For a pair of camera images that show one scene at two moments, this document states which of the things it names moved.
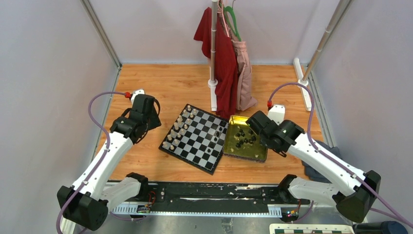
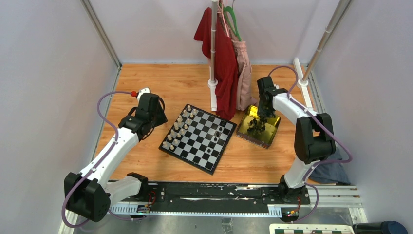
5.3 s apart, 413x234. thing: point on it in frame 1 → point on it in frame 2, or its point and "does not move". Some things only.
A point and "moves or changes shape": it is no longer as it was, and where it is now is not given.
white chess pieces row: x=179 y=121 does not move
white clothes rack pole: x=213 y=83 does not move
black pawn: x=212 y=145 does not move
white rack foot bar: x=306 y=92 does not move
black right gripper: x=278 y=123 → x=265 y=114
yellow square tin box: x=241 y=141 moves or changes shape
